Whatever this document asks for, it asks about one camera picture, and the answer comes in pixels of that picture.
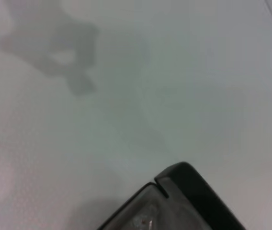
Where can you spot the black glasses case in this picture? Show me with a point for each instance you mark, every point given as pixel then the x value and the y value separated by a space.
pixel 198 191

